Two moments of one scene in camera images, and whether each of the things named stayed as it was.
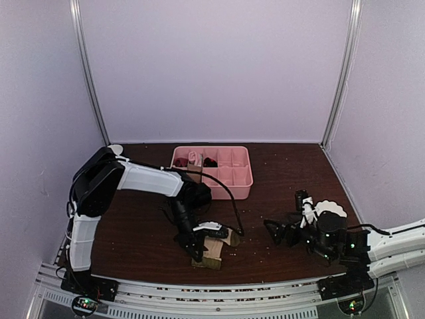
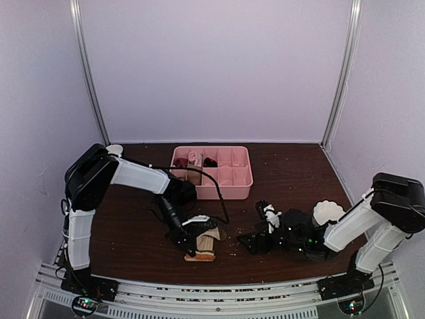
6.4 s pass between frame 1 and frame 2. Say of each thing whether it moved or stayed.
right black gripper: moved
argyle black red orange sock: stayed
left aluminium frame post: stayed
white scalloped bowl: stayed
